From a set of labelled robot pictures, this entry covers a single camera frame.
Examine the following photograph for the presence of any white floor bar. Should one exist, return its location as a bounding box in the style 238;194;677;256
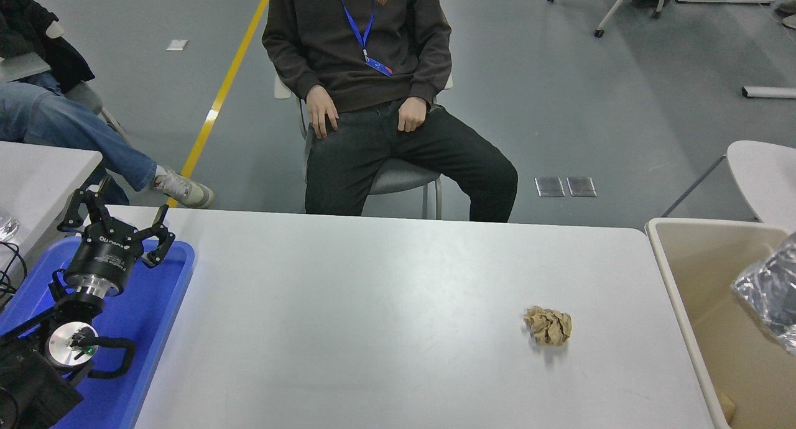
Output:
741;86;796;99

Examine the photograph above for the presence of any black cable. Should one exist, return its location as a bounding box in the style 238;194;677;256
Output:
0;240;29;308

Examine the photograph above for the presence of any white wheeled chair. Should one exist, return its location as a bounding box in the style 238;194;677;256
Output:
546;0;669;38

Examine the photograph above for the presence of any tan paper ball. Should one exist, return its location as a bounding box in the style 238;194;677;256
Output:
523;305;573;348

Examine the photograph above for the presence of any grey swivel chair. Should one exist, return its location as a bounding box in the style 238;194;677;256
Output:
274;73;455;220

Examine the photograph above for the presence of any white side table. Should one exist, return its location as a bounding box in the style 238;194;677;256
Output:
0;141;102;274

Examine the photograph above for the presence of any grey laptop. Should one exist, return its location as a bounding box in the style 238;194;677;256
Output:
0;52;52;83

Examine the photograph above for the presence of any blue lanyard with badge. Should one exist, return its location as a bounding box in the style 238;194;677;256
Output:
335;0;394;78

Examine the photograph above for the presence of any round white table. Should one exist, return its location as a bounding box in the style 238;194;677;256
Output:
726;139;796;234

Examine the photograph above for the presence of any person's left hand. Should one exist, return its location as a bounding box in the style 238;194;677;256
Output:
397;96;430;133

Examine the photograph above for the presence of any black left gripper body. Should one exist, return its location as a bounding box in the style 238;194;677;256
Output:
64;221;146;288

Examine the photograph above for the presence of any large pale plastic bin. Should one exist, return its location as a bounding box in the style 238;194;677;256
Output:
644;216;796;429

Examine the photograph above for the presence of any blue plastic tray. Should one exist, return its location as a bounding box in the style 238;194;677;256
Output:
0;235;195;429

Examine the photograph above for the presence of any silver foil tray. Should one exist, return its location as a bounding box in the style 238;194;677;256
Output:
731;232;796;356

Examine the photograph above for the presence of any tan paper scrap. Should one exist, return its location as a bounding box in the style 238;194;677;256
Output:
712;385;738;425

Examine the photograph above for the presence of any grey office chair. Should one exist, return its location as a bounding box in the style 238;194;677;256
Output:
45;20;134;149

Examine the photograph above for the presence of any person's right hand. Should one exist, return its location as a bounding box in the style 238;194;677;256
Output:
306;85;340;139

